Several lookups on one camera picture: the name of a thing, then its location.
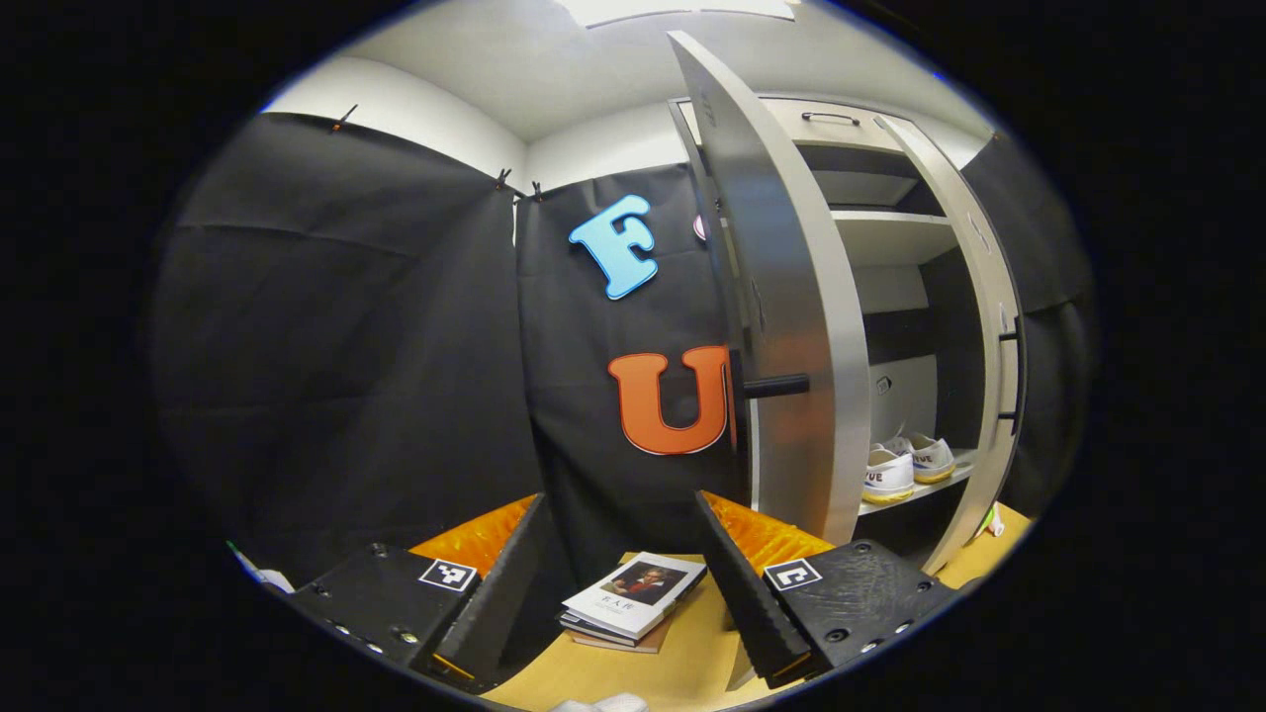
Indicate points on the grey shoe cabinet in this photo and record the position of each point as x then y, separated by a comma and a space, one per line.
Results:
890, 247

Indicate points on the black backdrop cloth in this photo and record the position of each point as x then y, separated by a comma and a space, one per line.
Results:
346, 346

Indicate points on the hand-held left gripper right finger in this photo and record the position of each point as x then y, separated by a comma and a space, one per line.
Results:
747, 583

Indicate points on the beige cabinet drawer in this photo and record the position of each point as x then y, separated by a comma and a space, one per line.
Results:
841, 133

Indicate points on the white shoe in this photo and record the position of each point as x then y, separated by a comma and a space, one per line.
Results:
935, 460
887, 480

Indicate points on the green pink plush toy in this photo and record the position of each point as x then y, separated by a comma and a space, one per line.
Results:
992, 521

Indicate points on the light grey cabinet door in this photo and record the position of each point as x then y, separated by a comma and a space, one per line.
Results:
801, 297
989, 297

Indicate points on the large ceiling light panel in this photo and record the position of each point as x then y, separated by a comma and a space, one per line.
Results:
682, 10

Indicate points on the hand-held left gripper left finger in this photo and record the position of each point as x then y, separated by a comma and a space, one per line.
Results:
490, 588

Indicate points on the brown book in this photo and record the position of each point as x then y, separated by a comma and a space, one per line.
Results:
648, 638

